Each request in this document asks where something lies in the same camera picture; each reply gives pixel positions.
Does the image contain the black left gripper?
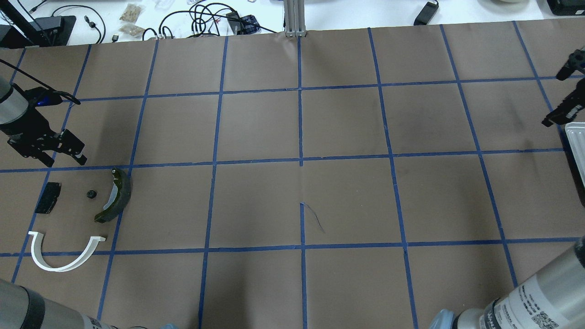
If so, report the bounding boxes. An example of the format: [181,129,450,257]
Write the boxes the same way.
[7,107,87,167]

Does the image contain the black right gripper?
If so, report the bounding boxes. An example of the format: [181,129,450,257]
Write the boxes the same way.
[542,48,585,127]

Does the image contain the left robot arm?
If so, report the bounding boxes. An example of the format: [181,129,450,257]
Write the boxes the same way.
[0,78,87,167]

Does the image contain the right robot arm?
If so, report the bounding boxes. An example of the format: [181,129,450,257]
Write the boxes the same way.
[430,237,585,329]

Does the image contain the ribbed metal tray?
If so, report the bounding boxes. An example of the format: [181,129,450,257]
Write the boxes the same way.
[564,122,585,185]

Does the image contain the black brake pad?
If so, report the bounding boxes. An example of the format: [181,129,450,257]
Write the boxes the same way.
[35,182,61,214]

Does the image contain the green brake shoe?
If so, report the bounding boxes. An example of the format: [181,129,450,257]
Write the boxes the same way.
[94,167,132,223]

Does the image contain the white curved plastic part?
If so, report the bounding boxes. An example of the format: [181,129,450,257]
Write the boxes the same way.
[27,231,107,273]

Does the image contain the black box with label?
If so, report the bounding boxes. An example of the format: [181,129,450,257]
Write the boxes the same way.
[547,0,585,16]

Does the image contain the black monitor stand base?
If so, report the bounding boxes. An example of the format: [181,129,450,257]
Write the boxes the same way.
[0,16,77,49]

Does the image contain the bag of small parts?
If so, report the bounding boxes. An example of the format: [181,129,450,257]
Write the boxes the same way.
[119,3,143,23]

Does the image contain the black power adapter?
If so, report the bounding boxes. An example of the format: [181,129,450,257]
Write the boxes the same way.
[413,0,439,26]

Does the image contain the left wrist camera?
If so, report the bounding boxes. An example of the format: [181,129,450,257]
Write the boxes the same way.
[25,87,64,107]

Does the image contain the tangled black cables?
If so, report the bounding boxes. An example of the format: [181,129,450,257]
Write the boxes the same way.
[142,2,261,41]

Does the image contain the aluminium frame post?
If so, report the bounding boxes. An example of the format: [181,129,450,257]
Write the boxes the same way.
[283,0,307,37]

